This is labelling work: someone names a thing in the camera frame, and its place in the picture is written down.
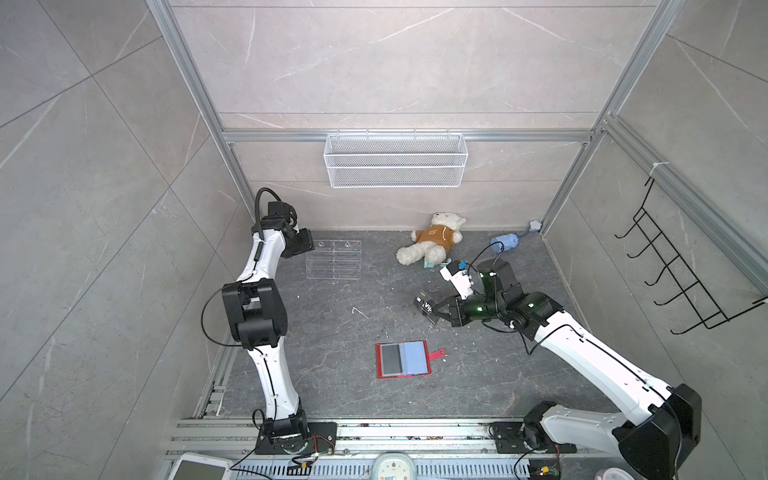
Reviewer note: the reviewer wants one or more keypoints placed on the white teddy bear orange shirt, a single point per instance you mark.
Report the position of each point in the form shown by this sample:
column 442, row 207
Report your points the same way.
column 435, row 241

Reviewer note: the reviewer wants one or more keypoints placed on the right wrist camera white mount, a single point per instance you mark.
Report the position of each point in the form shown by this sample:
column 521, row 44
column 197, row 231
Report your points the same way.
column 457, row 274

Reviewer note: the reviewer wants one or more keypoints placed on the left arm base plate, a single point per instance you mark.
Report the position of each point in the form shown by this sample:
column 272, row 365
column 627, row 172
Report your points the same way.
column 320, row 438

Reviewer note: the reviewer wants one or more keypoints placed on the clear acrylic organizer tray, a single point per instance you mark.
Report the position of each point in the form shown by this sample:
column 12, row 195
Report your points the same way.
column 335, row 259

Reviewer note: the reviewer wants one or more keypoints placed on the black wire hook rack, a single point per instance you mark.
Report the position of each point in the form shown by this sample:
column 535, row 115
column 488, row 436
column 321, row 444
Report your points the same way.
column 708, row 312

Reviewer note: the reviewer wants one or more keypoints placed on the aluminium front rail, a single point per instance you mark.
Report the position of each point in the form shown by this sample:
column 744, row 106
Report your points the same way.
column 232, row 437

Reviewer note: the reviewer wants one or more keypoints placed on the black VIP credit card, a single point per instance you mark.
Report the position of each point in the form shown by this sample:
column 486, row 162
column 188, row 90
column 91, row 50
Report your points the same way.
column 425, row 305

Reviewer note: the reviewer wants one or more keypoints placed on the blue cylindrical cup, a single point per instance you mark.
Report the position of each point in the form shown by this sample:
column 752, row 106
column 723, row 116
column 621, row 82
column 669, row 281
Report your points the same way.
column 504, row 243

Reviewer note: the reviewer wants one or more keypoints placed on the teal small dumbbell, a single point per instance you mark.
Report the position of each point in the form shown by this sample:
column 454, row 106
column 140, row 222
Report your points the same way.
column 429, row 265

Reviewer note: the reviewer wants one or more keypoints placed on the white round timer device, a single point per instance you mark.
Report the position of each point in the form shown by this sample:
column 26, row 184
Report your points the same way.
column 393, row 466

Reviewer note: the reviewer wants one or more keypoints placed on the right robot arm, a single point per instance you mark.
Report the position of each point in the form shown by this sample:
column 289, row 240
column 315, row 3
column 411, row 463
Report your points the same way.
column 656, row 426

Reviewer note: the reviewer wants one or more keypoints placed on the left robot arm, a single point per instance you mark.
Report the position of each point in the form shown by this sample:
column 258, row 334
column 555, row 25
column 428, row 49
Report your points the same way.
column 258, row 320

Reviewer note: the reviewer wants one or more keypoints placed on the red leather card holder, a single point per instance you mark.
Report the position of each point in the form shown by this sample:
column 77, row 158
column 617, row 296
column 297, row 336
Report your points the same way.
column 416, row 359

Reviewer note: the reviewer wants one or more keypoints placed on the white wire mesh basket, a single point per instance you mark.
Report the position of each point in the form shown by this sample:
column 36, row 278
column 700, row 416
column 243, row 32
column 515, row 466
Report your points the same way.
column 395, row 160

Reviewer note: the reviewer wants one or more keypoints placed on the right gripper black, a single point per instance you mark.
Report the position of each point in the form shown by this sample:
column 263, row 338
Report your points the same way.
column 444, row 314

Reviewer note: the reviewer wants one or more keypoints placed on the grey card in holder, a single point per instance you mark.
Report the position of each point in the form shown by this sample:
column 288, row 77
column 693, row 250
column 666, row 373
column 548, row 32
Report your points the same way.
column 390, row 360

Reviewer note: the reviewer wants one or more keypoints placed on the white tablet device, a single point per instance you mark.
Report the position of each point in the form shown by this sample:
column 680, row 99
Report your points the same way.
column 194, row 466

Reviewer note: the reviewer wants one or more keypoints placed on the pink white round object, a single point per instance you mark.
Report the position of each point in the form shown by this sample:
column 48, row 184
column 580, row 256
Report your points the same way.
column 614, row 473

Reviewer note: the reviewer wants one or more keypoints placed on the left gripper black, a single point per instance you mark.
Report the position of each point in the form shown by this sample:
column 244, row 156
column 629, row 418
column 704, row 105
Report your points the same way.
column 306, row 243

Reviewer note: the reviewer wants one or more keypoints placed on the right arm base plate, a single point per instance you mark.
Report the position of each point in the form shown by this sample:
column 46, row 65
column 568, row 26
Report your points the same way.
column 517, row 437

